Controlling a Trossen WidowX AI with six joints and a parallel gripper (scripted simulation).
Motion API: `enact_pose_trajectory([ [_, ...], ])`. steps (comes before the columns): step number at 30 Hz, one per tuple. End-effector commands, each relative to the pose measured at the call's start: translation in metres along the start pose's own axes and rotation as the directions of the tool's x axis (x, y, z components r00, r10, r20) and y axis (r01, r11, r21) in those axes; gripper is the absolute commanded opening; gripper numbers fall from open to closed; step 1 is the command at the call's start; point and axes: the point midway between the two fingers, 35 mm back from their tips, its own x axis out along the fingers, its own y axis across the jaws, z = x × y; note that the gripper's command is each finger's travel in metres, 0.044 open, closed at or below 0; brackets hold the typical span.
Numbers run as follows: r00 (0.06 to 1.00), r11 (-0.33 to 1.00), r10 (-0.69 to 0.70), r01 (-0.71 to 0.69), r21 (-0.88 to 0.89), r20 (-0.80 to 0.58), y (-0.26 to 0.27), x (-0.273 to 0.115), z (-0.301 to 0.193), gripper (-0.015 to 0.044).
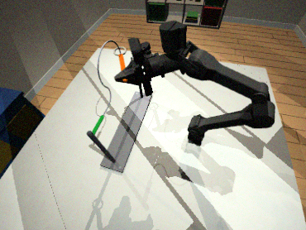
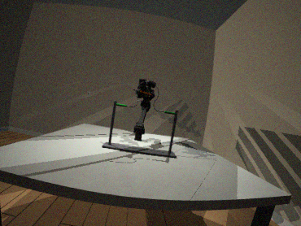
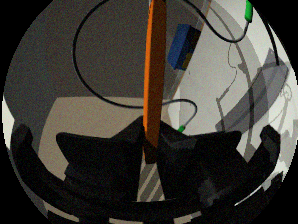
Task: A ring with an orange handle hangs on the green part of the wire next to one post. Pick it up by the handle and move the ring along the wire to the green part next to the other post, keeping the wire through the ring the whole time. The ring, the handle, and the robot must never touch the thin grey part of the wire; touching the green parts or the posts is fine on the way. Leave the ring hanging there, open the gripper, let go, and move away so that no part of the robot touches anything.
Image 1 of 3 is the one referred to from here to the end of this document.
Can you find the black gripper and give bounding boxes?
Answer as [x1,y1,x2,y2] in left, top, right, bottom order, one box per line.
[113,37,168,96]

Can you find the brown handle with grey loop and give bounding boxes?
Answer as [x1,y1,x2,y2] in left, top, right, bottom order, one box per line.
[113,46,128,82]

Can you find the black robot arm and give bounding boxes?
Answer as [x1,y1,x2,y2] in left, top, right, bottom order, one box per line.
[159,21,275,146]

